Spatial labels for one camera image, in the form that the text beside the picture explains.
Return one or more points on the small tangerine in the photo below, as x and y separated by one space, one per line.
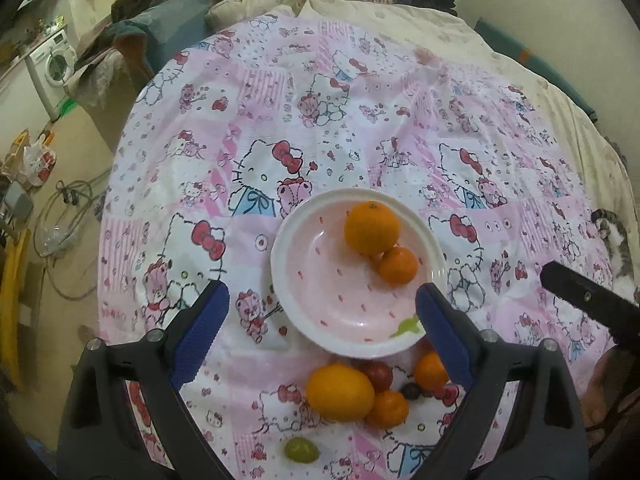
429 371
398 266
387 408

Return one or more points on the brown box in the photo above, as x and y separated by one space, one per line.
112 122

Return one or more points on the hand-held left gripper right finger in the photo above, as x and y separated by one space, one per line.
442 330

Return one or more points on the tabby cat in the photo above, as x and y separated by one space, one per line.
617 240

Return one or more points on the yellow plastic object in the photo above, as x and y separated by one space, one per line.
10 280

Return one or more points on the white washing machine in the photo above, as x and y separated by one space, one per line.
52 67

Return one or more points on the large orange with stem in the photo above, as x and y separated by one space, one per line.
372 227

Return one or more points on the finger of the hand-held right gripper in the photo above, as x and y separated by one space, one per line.
585 295

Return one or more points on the large yellowish orange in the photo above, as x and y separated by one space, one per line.
340 392

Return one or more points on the grey box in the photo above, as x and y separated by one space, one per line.
17 205

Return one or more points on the person's bare foot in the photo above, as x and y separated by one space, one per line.
602 390

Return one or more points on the pink printed blanket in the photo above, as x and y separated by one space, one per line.
300 110

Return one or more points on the white red plastic bag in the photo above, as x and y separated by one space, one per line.
37 160

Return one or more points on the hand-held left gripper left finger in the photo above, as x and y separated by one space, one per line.
200 340

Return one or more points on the dark grape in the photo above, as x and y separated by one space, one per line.
411 391

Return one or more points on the green grape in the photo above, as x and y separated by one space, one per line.
301 449

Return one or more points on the pink white plate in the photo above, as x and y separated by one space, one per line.
320 280

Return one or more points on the small green doormat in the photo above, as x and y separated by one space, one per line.
67 107

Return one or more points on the teal mattress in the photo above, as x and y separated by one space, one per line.
530 60

